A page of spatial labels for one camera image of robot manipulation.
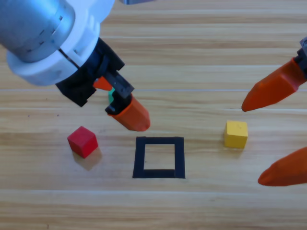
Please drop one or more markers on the green wooden block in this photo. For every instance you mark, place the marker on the green wooden block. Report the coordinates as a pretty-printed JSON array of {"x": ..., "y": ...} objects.
[{"x": 110, "y": 97}]

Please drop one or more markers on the black tape square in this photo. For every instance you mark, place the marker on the black tape square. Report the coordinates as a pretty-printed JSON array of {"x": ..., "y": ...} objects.
[{"x": 139, "y": 158}]

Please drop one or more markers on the red wooden block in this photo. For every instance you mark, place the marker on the red wooden block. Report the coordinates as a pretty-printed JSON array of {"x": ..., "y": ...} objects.
[{"x": 82, "y": 142}]

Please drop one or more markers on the yellow wooden block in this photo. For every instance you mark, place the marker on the yellow wooden block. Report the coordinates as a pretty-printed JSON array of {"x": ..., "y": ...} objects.
[{"x": 236, "y": 134}]

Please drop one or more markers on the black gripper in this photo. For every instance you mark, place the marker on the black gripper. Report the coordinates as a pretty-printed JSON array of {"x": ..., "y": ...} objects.
[
  {"x": 302, "y": 57},
  {"x": 79, "y": 86}
]

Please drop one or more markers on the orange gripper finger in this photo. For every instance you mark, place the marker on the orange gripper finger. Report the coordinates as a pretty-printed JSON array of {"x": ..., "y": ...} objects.
[{"x": 285, "y": 171}]

